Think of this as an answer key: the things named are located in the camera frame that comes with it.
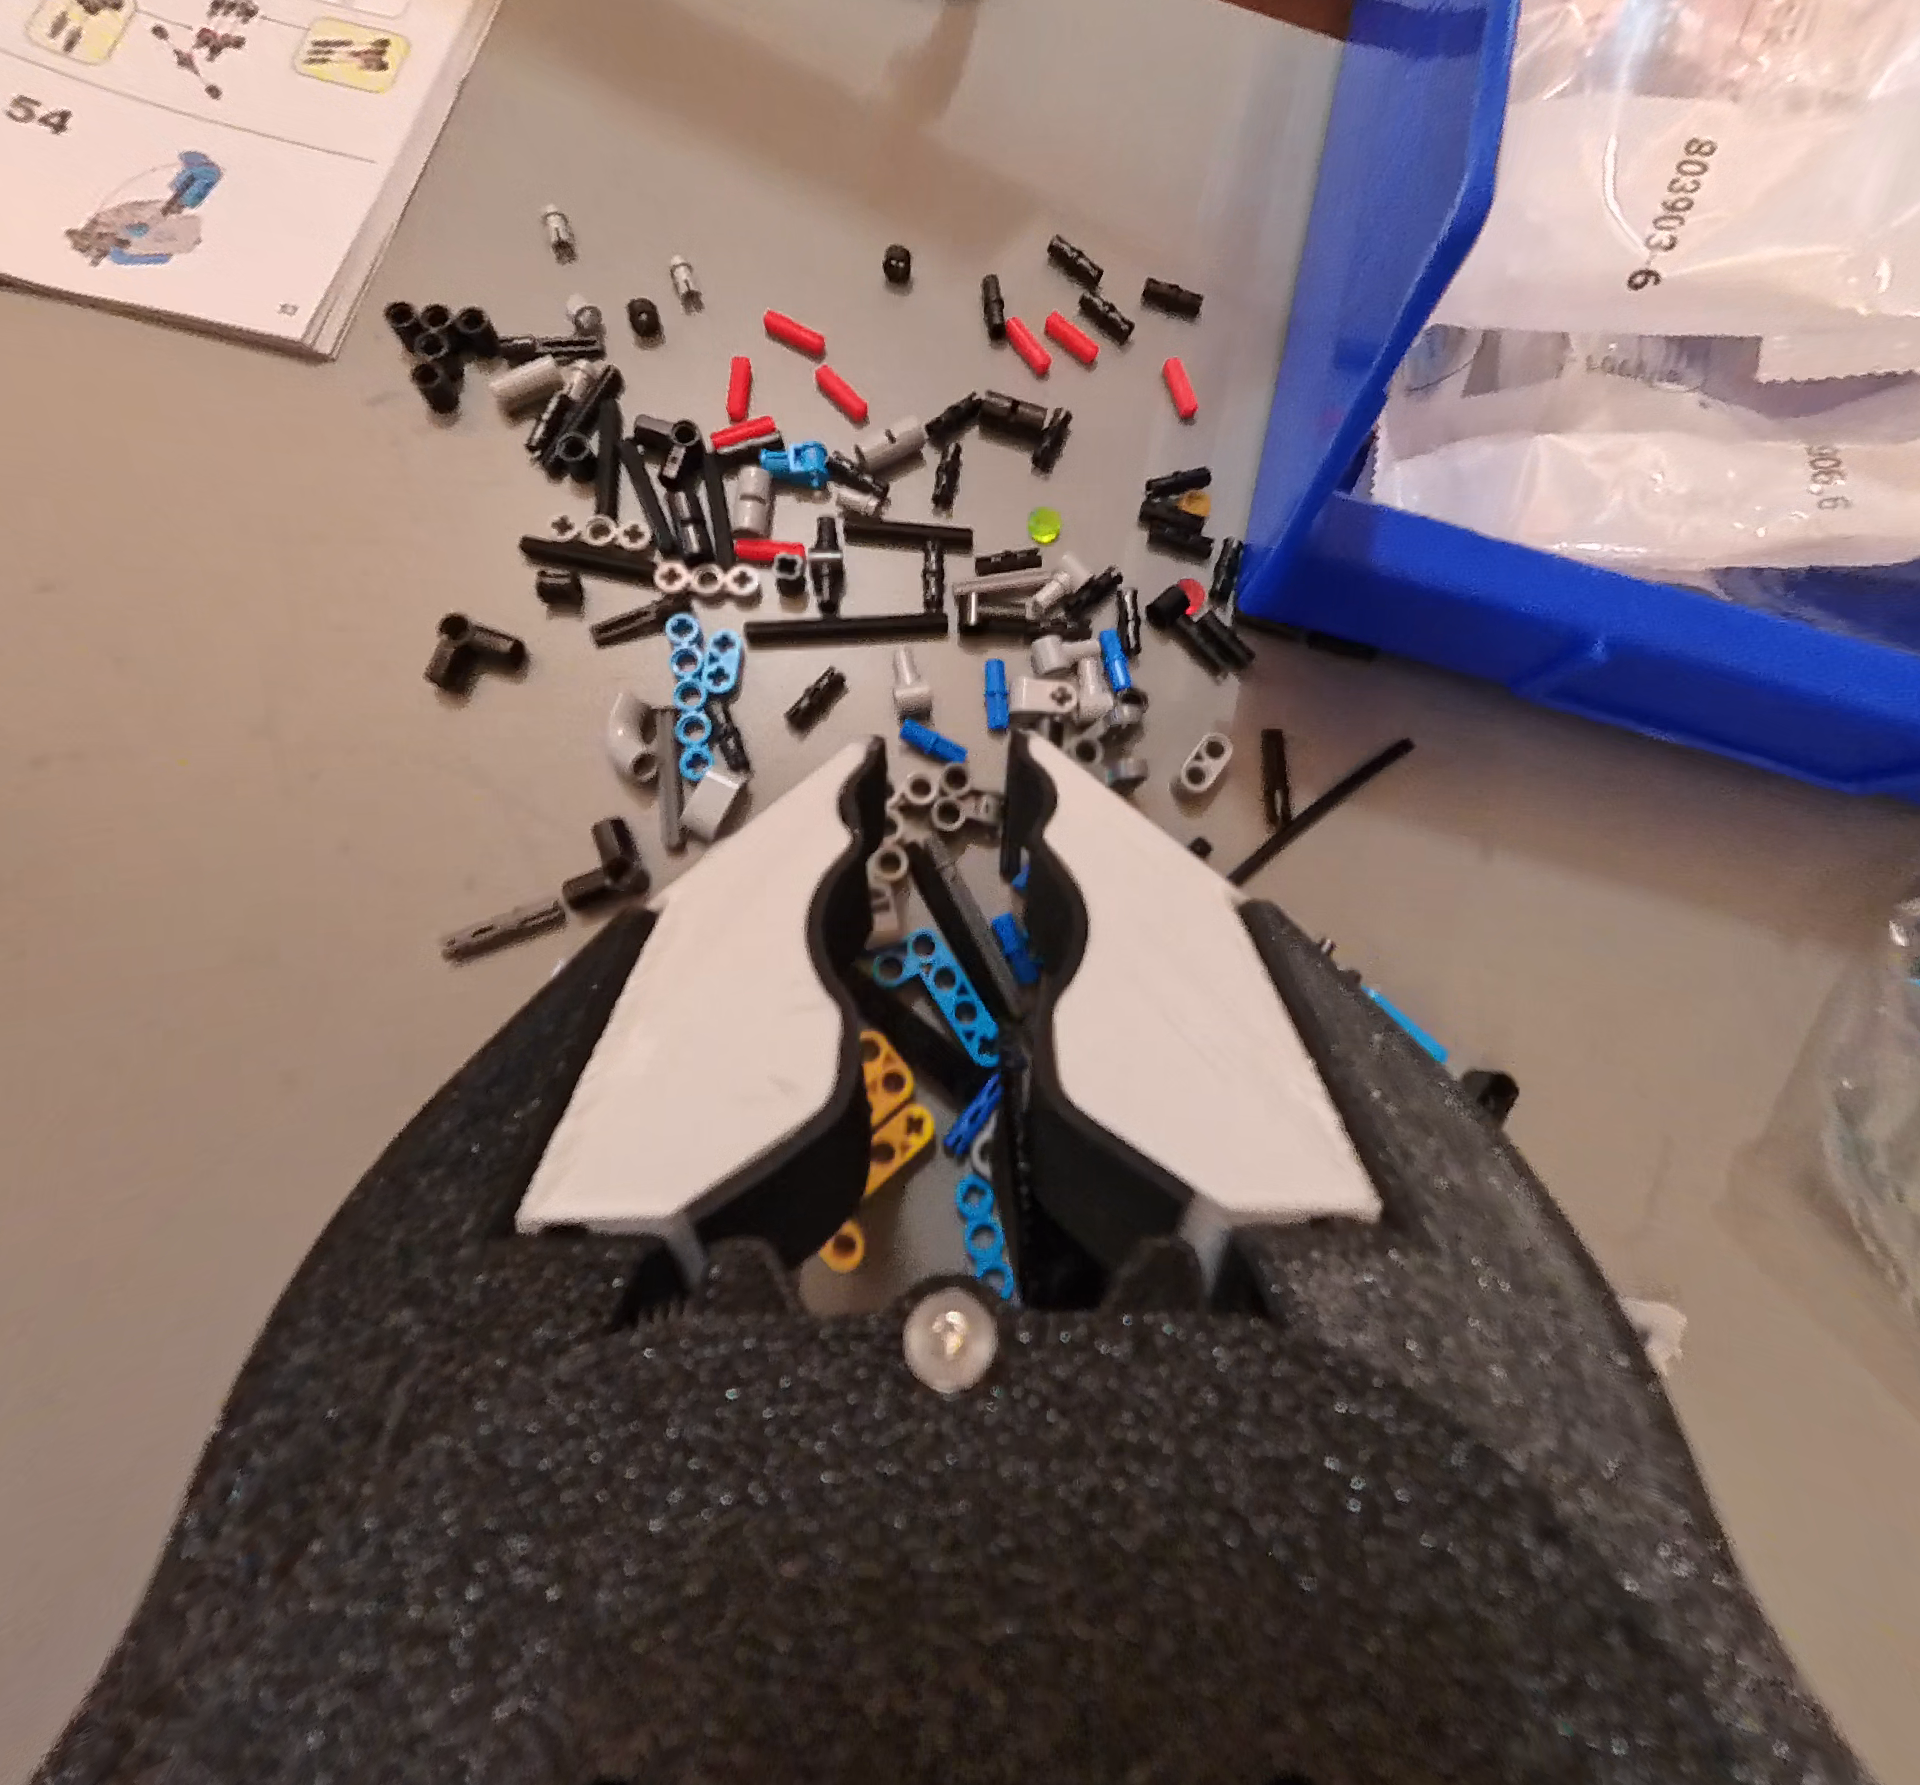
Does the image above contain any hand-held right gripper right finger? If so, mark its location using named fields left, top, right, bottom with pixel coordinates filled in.
left=1002, top=730, right=1383, bottom=1317

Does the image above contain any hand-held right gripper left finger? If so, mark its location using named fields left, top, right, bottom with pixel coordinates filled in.
left=517, top=737, right=891, bottom=1287

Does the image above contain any dark grey brick axle pin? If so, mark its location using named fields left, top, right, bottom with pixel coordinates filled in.
left=442, top=897, right=570, bottom=965

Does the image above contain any pile of small brick pieces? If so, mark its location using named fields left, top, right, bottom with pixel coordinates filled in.
left=382, top=201, right=1517, bottom=1308

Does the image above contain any grey desk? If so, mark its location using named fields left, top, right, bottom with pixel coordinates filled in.
left=0, top=0, right=1920, bottom=1785

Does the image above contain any thin black flexible rod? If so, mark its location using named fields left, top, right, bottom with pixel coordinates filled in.
left=1230, top=738, right=1414, bottom=882

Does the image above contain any light blue brick connector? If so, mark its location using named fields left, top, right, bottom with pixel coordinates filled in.
left=664, top=611, right=746, bottom=782

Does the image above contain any blue storage bin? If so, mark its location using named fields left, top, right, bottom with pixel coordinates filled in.
left=1233, top=0, right=1920, bottom=804

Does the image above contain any open instruction booklet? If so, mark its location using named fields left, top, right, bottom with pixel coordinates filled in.
left=0, top=0, right=508, bottom=363

